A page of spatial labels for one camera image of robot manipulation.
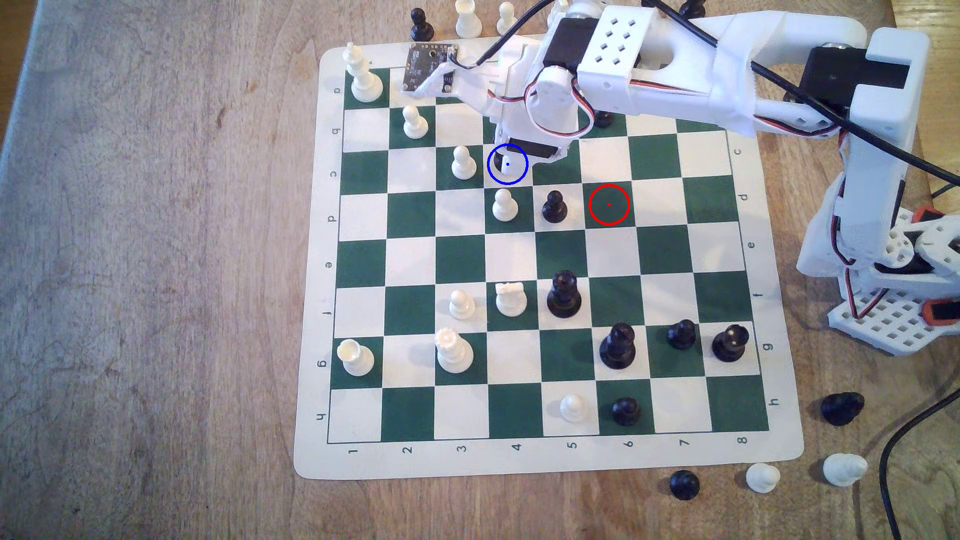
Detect black knight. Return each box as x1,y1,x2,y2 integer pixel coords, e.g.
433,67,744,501
820,392,866,427

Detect red white black servo wires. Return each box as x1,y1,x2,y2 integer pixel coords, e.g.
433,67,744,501
523,71,852,141

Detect black rook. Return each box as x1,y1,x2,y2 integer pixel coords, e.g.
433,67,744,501
711,324,750,363

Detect white rook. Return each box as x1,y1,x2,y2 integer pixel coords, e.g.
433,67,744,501
495,281,528,318

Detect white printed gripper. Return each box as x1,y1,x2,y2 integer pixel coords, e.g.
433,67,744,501
487,45,580,186

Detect black camera cable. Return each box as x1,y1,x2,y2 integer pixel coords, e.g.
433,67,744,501
457,0,960,187

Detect white queen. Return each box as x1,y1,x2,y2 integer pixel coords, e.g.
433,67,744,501
435,327,475,375

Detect white bishop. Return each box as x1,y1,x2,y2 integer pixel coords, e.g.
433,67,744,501
336,339,375,378

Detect white knight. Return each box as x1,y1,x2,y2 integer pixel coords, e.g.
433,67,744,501
822,453,869,489

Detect orange clamp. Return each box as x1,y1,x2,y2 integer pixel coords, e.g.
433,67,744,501
921,297,960,328

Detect camera circuit board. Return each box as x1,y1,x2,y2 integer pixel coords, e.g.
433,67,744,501
402,42,459,95

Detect white taped camera mount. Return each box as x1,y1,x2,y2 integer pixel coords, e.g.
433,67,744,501
416,56,513,115

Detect white grid robot base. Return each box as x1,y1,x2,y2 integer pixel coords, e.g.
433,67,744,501
828,288,960,357

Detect white king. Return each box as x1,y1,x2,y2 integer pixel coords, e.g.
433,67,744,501
342,42,385,104

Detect green white chess mat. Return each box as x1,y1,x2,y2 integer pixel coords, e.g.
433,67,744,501
292,26,805,481

